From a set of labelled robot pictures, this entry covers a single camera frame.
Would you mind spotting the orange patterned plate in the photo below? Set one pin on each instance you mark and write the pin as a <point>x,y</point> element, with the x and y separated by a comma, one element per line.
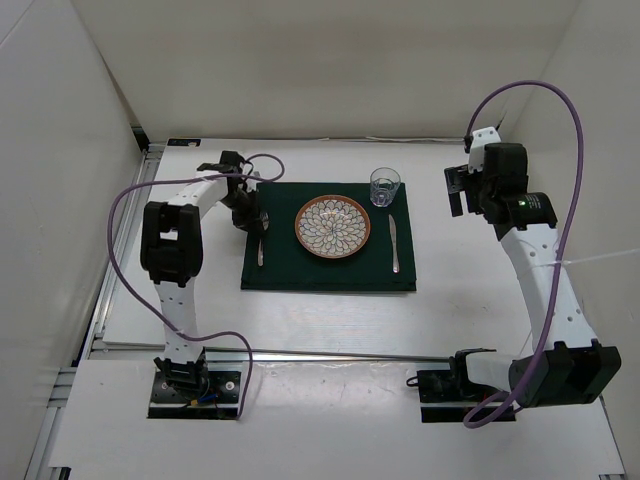
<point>332,226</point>

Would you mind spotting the silver fork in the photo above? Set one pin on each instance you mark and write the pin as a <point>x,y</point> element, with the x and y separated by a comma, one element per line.
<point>260,250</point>

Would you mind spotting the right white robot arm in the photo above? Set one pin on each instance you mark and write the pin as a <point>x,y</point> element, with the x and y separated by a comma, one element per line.
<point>574,368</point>

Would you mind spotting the dark green cloth napkin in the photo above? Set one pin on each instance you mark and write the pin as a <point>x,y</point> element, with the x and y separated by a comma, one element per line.
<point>288,266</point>

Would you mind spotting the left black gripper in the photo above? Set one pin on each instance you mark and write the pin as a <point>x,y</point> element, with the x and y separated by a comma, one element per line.
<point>250,220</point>

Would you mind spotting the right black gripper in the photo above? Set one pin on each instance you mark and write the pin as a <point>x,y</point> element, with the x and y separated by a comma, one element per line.
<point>459,180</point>

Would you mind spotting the silver knife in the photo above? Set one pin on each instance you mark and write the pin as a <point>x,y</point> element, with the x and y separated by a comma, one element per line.
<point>393,237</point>

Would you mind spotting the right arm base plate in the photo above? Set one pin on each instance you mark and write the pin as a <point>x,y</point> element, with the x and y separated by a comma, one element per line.
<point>442,400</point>

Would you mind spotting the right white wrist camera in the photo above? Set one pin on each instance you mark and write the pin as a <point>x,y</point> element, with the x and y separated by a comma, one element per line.
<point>475,143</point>

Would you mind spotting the clear drinking glass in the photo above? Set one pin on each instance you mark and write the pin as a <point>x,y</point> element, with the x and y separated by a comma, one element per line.
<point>384,183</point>

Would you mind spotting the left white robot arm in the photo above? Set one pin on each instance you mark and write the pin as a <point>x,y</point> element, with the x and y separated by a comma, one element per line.
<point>172,253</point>

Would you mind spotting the white zip tie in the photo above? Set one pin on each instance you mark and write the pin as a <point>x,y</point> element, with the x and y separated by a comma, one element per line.
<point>607,256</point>

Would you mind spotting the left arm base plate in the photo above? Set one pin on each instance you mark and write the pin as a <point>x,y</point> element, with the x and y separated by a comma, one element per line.
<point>193,391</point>

